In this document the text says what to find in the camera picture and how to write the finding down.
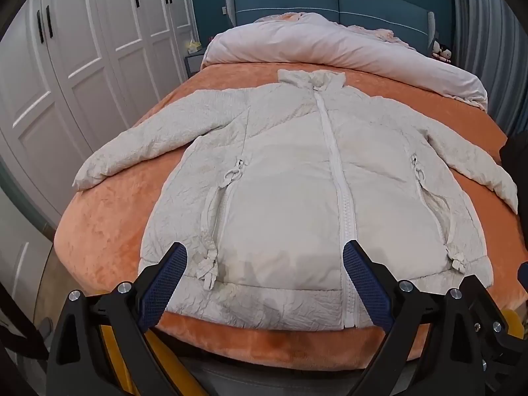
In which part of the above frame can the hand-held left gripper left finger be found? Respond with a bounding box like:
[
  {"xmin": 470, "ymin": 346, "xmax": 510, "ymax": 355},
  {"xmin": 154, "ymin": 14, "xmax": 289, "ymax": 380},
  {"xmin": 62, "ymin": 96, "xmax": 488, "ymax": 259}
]
[{"xmin": 49, "ymin": 241, "xmax": 189, "ymax": 396}]

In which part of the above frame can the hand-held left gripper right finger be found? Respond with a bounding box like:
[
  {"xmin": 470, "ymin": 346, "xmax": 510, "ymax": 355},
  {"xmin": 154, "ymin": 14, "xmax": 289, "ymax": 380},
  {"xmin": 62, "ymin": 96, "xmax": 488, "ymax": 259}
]
[{"xmin": 342, "ymin": 240, "xmax": 484, "ymax": 396}]

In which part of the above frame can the white puffer jacket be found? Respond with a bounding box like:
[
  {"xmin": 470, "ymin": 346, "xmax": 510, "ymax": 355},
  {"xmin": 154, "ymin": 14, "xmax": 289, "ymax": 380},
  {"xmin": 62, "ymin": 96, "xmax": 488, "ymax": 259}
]
[{"xmin": 73, "ymin": 69, "xmax": 519, "ymax": 331}]

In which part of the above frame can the orange plush bed blanket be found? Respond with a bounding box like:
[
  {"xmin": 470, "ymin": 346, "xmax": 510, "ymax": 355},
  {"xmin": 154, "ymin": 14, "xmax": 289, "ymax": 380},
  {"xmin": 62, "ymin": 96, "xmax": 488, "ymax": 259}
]
[{"xmin": 53, "ymin": 64, "xmax": 528, "ymax": 371}]

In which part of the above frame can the dark cloth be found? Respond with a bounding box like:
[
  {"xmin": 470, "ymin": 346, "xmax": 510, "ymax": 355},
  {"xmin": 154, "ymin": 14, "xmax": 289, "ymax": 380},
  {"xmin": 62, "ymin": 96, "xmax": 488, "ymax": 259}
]
[{"xmin": 500, "ymin": 130, "xmax": 528, "ymax": 175}]

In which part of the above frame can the grey nightstand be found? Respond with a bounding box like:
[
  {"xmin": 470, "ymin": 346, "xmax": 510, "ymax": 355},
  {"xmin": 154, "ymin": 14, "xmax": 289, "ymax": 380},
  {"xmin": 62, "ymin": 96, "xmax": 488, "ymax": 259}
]
[{"xmin": 184, "ymin": 51, "xmax": 207, "ymax": 79}]

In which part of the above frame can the plush toy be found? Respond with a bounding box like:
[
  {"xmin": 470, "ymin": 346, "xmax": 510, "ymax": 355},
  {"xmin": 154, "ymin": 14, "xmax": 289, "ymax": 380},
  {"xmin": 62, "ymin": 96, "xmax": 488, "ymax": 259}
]
[{"xmin": 430, "ymin": 40, "xmax": 453, "ymax": 65}]

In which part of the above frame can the white panelled wardrobe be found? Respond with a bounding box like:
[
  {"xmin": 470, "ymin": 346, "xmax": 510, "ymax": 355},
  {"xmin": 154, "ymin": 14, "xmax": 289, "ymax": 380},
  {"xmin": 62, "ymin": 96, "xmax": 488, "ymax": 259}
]
[{"xmin": 0, "ymin": 0, "xmax": 194, "ymax": 232}]

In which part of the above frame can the pale pink duvet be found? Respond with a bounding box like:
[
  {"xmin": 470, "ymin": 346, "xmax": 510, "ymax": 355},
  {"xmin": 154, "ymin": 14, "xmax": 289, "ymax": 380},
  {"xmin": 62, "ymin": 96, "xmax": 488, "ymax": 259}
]
[{"xmin": 202, "ymin": 12, "xmax": 488, "ymax": 110}]

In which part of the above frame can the grey curtain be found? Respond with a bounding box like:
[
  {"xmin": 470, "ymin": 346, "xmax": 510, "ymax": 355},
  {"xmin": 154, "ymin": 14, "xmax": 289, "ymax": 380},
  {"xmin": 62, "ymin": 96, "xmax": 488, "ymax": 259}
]
[{"xmin": 449, "ymin": 0, "xmax": 528, "ymax": 149}]

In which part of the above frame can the blue padded headboard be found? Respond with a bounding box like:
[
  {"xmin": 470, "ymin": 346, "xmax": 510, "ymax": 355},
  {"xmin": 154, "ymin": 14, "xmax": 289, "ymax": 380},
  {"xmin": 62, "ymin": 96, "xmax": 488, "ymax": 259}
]
[{"xmin": 225, "ymin": 0, "xmax": 436, "ymax": 56}]

